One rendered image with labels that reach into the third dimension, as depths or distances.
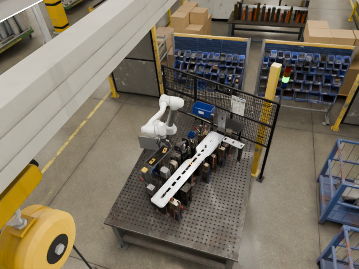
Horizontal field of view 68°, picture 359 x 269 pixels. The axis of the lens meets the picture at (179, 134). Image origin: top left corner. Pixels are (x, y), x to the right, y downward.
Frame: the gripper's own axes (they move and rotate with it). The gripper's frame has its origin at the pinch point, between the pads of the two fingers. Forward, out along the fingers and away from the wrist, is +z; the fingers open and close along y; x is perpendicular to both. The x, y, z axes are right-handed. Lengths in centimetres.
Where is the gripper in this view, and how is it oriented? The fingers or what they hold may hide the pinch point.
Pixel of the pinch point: (164, 148)
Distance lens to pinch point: 332.8
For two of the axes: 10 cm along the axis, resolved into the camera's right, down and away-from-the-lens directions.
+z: 0.6, 7.2, 6.9
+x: 3.1, -6.7, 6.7
